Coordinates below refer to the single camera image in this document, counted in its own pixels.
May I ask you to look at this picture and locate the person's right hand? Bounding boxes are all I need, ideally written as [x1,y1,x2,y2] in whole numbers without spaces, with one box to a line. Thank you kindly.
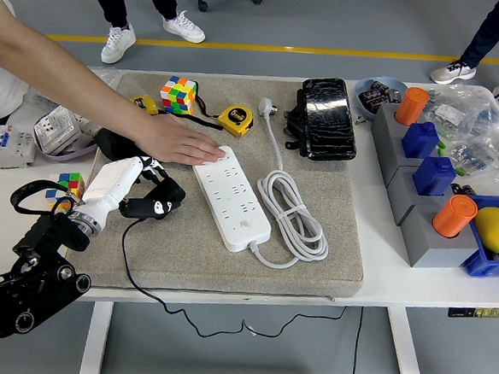
[133,113,230,169]

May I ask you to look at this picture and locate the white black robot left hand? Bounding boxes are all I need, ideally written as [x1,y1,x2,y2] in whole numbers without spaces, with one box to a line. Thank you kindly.
[79,152,189,235]

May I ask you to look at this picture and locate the black plug with cord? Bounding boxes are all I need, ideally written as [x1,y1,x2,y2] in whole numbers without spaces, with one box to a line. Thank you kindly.
[114,172,357,348]

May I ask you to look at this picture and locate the white power strip with cable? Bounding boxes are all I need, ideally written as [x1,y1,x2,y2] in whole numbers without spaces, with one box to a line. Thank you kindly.
[185,91,340,273]

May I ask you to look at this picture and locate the black cloth pouch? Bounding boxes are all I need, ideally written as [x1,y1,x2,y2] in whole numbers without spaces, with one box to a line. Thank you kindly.
[93,126,151,164]

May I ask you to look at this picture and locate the small colourful puzzle cube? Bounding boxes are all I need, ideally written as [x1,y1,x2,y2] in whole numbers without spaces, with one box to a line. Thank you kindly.
[44,170,87,213]

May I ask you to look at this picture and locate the plain yellow tape measure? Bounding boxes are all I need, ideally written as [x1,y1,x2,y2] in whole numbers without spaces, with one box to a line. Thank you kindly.
[128,94,160,116]

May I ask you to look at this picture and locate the large colourful puzzle cube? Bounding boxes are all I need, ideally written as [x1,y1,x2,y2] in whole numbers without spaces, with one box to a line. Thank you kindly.
[159,75,199,116]

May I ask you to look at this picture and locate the large white socket module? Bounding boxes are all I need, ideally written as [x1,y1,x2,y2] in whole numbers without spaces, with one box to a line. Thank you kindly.
[32,102,79,158]

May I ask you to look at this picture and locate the white table leg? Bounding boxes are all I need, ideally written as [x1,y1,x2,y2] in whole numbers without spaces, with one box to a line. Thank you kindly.
[383,307,430,374]
[78,299,114,374]

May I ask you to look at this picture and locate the black table control panel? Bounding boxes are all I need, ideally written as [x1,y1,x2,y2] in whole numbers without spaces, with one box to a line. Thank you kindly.
[447,304,499,322]

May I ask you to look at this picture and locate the clear bag of metal parts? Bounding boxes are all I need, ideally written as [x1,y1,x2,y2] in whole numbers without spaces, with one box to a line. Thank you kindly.
[23,60,121,117]

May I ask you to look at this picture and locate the white circuit breaker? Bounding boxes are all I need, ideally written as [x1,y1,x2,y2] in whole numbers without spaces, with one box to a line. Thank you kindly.
[0,123,38,174]

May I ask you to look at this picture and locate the blue plastic bin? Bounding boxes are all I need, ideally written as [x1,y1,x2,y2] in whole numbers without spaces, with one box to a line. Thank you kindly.
[459,193,499,280]

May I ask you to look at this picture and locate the grey-brown mat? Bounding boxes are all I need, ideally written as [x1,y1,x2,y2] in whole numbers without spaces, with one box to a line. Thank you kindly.
[60,66,378,310]

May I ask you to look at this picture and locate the glossy black case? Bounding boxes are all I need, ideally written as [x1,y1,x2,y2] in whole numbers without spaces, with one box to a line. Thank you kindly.
[296,75,363,165]

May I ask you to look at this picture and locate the grey holder block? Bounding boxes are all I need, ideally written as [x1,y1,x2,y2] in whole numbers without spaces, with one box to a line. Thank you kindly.
[396,196,485,273]
[367,102,430,190]
[382,161,458,231]

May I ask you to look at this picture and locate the yellow lemon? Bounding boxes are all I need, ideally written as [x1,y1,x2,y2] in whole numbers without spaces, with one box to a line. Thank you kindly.
[471,205,499,254]

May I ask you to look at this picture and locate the orange cylinder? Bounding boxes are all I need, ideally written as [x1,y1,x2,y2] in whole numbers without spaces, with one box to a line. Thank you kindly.
[394,85,431,127]
[431,192,480,241]

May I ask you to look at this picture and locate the light blue bowl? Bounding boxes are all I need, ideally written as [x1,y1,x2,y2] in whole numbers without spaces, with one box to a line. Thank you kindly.
[351,75,408,122]

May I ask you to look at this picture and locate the black capacitors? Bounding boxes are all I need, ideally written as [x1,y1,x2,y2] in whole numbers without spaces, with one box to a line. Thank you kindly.
[360,79,406,108]

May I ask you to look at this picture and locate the small black brown part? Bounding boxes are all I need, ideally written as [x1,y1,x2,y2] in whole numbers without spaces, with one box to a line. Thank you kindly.
[449,182,478,199]

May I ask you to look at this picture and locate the blue plastic block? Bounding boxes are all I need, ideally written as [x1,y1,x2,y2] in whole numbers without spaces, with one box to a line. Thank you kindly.
[400,120,442,161]
[411,155,458,199]

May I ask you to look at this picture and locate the yellow tape measure with strap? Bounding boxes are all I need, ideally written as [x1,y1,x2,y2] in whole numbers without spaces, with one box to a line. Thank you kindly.
[191,91,256,139]

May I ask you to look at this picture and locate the black bracket device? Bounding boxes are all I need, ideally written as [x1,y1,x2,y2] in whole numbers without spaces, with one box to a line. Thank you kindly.
[279,88,313,153]

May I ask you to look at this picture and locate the black hanging cable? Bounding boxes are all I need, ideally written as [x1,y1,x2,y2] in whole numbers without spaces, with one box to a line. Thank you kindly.
[349,306,364,374]

